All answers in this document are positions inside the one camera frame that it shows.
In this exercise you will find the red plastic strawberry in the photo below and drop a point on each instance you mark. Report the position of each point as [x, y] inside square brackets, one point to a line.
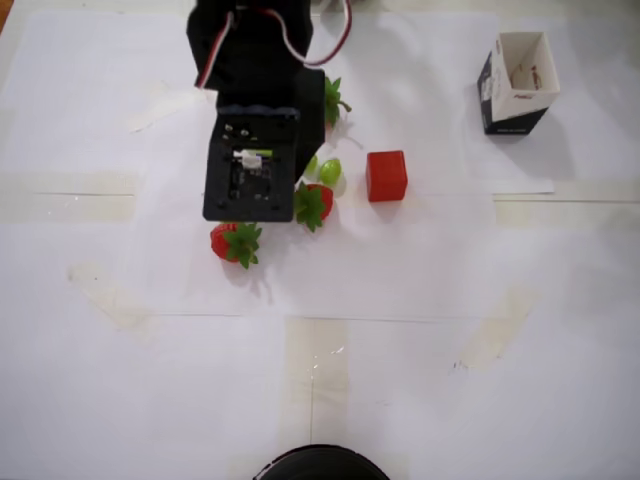
[332, 100]
[222, 245]
[320, 200]

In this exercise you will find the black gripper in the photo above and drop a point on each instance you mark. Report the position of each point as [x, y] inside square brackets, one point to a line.
[311, 116]

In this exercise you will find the black round dome object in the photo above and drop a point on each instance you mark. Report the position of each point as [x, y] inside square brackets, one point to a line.
[320, 465]

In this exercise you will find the open white black cardboard box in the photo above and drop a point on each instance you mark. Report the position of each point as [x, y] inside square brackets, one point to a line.
[515, 122]

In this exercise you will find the red wooden cube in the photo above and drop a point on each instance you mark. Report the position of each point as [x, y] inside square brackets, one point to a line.
[386, 175]

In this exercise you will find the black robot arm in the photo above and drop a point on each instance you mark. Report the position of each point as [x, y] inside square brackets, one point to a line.
[255, 45]

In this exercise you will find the beige masking tape strip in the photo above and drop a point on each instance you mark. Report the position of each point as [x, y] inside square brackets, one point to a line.
[160, 110]
[65, 200]
[300, 360]
[500, 325]
[110, 300]
[575, 212]

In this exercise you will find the green plastic grape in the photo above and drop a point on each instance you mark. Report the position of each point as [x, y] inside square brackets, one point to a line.
[312, 166]
[331, 171]

